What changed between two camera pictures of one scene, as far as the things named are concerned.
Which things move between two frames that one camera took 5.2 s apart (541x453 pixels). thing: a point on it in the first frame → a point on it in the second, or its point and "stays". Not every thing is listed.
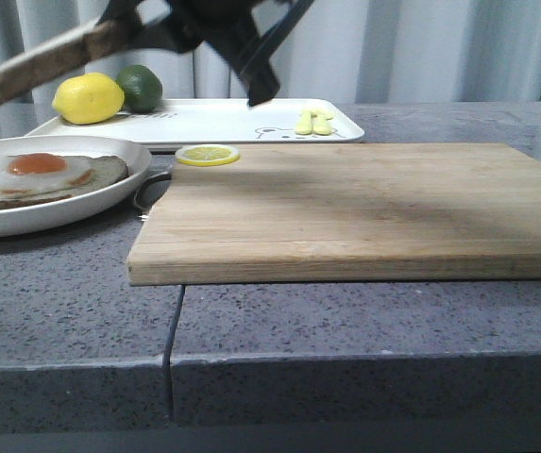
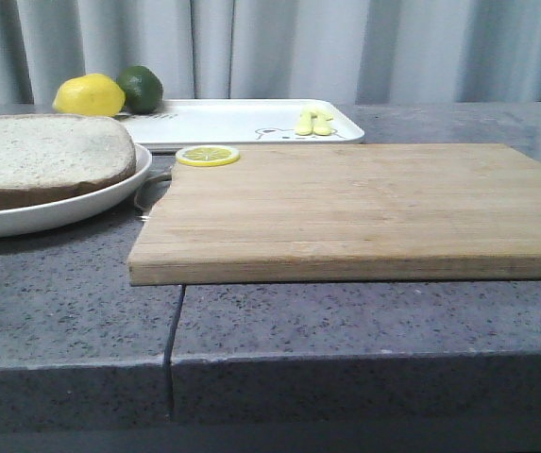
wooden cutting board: (357, 212) stays
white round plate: (3, 222) stays
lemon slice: (207, 155) stays
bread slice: (22, 71) → (23, 159)
